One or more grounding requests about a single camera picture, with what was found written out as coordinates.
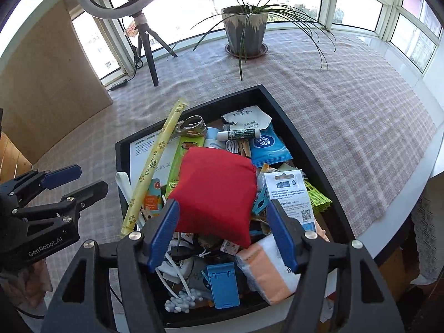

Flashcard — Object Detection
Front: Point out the small orange packet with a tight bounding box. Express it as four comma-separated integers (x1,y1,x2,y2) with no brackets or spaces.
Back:
144,178,163,216

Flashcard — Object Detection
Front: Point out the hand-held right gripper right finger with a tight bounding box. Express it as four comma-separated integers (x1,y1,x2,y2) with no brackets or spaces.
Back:
266,201,405,333

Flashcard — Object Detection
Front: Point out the metal clamp tool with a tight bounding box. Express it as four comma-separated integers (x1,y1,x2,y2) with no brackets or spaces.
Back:
169,115,208,140

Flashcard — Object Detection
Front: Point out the black inline remote cable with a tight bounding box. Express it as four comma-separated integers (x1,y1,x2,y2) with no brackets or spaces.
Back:
106,17,143,92

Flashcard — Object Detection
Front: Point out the white shower cap packet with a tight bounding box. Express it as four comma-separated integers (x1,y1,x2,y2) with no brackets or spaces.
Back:
222,106,272,133

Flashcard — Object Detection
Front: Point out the white window frame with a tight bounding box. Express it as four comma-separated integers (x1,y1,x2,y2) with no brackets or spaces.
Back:
69,0,444,77

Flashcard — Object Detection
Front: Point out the green mesh net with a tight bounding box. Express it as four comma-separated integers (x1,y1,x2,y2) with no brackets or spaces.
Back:
303,180,333,212

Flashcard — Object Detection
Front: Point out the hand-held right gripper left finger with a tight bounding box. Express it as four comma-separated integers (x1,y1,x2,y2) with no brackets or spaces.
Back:
41,198,181,333

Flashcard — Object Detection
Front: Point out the cluster of white beads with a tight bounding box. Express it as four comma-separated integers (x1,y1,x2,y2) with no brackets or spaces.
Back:
165,289,203,313

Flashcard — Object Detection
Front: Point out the teal plastic clothespin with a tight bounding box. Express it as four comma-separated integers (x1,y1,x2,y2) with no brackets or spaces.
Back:
251,189,271,216

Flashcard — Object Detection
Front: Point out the blue tissue pack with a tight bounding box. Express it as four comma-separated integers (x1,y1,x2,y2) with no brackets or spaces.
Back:
250,126,292,168

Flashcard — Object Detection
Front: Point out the orange white tissue pack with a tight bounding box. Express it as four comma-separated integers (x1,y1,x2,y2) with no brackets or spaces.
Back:
236,233,302,306

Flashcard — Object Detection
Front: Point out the patterned bandage packet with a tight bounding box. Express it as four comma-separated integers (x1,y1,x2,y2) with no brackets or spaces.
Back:
220,239,241,256

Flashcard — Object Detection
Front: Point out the green white lip balm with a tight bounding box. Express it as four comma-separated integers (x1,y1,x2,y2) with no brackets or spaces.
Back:
217,128,261,141

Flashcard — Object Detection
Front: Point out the white lace cloth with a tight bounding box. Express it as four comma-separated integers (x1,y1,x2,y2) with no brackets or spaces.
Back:
411,177,444,285

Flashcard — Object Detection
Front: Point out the large wooden board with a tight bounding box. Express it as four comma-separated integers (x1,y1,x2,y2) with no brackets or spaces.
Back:
0,0,114,165

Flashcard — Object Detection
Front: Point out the green snack packet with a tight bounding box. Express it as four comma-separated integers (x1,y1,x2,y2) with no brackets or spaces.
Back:
166,136,205,198

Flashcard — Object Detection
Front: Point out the wooden slat panel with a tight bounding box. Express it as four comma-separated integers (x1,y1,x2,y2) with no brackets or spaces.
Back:
0,133,33,183

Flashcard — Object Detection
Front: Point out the black storage box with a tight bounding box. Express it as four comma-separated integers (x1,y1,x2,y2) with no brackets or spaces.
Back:
115,84,355,328

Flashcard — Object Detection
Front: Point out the white printed paper sheet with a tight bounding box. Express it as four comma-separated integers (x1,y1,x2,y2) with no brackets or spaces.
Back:
130,128,181,195

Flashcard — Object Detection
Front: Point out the blue phone stand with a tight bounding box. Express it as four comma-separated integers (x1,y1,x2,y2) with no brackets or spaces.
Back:
206,262,241,309

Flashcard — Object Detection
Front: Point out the ring light on black tripod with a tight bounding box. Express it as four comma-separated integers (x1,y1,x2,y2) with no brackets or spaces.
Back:
75,0,178,87

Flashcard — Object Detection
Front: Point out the white printed card packet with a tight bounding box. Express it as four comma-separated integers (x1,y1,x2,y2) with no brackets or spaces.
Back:
263,170,317,233

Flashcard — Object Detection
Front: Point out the yellow chopstick packet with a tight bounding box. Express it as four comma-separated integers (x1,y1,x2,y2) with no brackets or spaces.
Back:
120,98,189,236

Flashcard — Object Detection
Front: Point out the potted grass plant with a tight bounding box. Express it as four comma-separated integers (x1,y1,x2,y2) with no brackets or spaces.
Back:
191,0,337,81

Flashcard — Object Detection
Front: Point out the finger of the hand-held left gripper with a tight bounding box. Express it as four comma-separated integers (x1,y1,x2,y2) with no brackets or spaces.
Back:
16,180,109,228
0,165,83,209

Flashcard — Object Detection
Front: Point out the white plastic spoon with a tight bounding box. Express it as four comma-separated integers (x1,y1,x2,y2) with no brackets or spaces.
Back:
116,171,134,199

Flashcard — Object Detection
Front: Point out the red cloth pouch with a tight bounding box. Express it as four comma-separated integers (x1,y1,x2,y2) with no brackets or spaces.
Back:
166,147,258,249

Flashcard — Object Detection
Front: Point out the pink checked tablecloth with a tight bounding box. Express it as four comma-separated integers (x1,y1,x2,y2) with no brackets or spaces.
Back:
31,29,437,299

